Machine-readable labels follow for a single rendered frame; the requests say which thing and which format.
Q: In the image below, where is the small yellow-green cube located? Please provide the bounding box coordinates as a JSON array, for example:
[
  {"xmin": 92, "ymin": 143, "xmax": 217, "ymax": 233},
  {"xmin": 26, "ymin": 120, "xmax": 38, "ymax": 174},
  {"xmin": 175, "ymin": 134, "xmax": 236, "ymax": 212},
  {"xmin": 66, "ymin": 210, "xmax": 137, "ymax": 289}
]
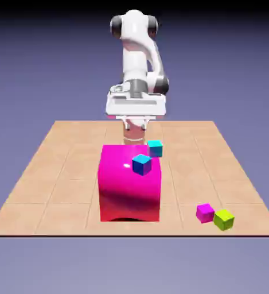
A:
[{"xmin": 213, "ymin": 208, "xmax": 236, "ymax": 231}]

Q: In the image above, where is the small blue cube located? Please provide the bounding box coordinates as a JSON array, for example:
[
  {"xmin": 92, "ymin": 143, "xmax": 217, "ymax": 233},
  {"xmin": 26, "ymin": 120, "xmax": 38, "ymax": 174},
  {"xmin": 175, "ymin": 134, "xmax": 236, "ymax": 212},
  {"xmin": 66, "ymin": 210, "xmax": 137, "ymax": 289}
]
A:
[{"xmin": 131, "ymin": 153, "xmax": 153, "ymax": 177}]

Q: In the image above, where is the small magenta cube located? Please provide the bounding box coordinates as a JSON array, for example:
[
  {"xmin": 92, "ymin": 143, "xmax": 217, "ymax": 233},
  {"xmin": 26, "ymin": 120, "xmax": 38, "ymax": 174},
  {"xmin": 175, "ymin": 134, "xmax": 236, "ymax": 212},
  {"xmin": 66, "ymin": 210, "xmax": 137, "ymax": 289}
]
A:
[{"xmin": 196, "ymin": 203, "xmax": 216, "ymax": 224}]

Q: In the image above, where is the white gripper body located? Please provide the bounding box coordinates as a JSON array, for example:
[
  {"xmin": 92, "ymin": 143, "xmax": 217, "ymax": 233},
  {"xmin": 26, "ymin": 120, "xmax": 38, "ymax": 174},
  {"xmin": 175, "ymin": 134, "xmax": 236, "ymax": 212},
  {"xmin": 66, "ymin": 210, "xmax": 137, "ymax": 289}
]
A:
[{"xmin": 104, "ymin": 91, "xmax": 167, "ymax": 121}]

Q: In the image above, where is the small cyan cube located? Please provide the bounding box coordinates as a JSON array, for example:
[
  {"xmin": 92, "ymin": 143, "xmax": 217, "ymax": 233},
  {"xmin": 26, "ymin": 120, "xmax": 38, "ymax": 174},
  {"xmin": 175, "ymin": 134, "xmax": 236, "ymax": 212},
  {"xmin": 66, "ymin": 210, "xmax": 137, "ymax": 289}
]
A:
[{"xmin": 147, "ymin": 140, "xmax": 163, "ymax": 158}]

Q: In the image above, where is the large pink box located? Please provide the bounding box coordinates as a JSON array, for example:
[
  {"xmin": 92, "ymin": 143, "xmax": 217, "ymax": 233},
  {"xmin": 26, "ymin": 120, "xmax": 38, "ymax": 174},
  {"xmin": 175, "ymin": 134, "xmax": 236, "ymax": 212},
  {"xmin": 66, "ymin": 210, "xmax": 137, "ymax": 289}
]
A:
[{"xmin": 97, "ymin": 144, "xmax": 162, "ymax": 223}]

